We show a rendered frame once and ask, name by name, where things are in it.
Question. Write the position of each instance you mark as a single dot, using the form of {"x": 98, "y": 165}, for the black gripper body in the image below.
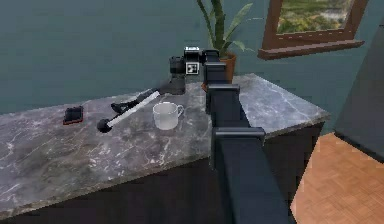
{"x": 176, "y": 80}

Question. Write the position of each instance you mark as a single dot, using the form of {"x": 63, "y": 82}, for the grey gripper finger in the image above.
{"x": 131, "y": 102}
{"x": 133, "y": 109}

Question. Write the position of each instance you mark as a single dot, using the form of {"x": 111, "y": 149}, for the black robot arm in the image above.
{"x": 240, "y": 160}

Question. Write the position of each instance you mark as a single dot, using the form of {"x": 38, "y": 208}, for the black cellphone red case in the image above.
{"x": 73, "y": 115}

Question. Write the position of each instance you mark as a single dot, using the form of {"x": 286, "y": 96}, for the green houseplant in brown pot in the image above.
{"x": 220, "y": 33}

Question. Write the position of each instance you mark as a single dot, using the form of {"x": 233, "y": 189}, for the white mug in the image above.
{"x": 166, "y": 115}

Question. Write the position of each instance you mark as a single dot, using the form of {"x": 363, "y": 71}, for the marble top dark table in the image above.
{"x": 100, "y": 146}

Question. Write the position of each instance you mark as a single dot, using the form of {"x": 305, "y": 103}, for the brown framed window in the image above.
{"x": 310, "y": 30}

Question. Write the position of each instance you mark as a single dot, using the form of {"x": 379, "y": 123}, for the dark grey cabinet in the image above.
{"x": 365, "y": 100}

